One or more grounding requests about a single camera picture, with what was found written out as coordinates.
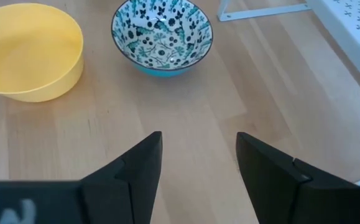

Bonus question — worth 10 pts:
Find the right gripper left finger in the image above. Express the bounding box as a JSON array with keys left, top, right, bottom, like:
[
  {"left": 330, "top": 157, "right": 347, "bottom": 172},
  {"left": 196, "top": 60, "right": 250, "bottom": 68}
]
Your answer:
[{"left": 80, "top": 131, "right": 164, "bottom": 224}]

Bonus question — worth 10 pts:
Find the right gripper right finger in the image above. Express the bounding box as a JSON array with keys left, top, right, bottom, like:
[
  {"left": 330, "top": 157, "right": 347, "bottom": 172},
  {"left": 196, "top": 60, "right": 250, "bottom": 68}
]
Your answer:
[{"left": 236, "top": 131, "right": 359, "bottom": 224}]

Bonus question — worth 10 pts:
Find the yellow plastic bowl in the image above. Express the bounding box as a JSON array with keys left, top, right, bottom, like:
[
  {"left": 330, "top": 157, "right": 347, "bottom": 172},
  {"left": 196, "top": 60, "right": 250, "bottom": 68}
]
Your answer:
[{"left": 0, "top": 2, "right": 85, "bottom": 103}]

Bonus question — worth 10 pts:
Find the blue bowl teal floral print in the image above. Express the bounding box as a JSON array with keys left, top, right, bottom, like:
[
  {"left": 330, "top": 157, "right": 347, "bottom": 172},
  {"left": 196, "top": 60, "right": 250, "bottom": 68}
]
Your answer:
[{"left": 111, "top": 0, "right": 214, "bottom": 78}]

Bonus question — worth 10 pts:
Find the white perforated metal shelf rack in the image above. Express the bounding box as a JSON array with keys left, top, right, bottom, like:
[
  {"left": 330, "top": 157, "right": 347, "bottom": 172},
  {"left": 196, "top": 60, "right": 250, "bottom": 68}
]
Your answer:
[{"left": 216, "top": 0, "right": 360, "bottom": 187}]

